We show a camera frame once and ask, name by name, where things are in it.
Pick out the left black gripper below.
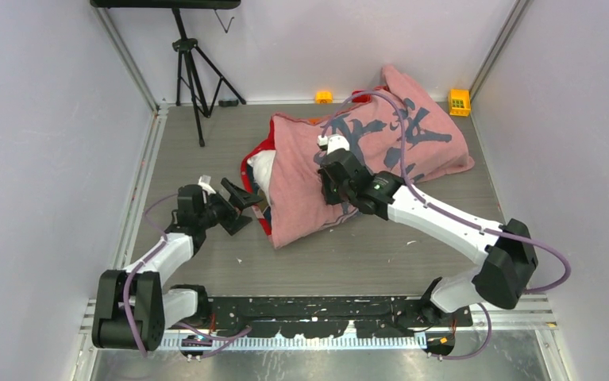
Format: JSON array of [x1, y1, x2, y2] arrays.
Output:
[[198, 179, 262, 235]]

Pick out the white pillow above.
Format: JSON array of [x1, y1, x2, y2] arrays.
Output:
[[247, 150, 276, 194]]

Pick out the pink printed pillowcase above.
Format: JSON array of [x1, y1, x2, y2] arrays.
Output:
[[241, 65, 475, 248]]

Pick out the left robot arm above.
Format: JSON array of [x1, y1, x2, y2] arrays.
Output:
[[91, 175, 263, 354]]

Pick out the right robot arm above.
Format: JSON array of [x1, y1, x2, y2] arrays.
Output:
[[318, 148, 538, 326]]

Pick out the red toy block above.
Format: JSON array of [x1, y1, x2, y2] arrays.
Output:
[[351, 90, 372, 103]]

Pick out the small yellow toy block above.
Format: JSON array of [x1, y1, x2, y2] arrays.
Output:
[[314, 90, 333, 104]]

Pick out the small black floor object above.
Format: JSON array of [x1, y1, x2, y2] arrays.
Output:
[[218, 99, 240, 107]]

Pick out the black tripod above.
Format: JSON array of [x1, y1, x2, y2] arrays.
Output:
[[172, 9, 246, 148]]

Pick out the yellow green toy block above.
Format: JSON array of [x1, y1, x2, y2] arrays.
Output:
[[448, 89, 471, 117]]

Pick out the black overhead bar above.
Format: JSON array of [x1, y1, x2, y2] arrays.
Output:
[[90, 0, 241, 10]]

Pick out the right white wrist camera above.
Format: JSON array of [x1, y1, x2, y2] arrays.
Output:
[[317, 134, 350, 154]]

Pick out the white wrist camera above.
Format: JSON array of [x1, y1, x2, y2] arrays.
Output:
[[197, 175, 217, 195], [317, 134, 350, 154]]

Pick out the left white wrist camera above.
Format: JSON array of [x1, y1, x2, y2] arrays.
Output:
[[197, 175, 217, 195]]

